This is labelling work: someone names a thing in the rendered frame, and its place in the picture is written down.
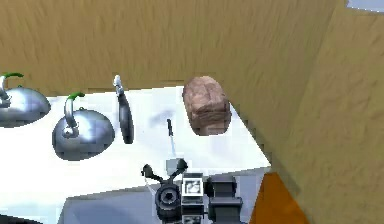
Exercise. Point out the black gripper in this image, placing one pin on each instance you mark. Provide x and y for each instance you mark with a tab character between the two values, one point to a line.
167	200

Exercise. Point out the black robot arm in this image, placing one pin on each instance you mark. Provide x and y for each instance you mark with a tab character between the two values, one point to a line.
223	203

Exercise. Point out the brown bread loaf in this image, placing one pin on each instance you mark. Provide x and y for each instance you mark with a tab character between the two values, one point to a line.
206	106

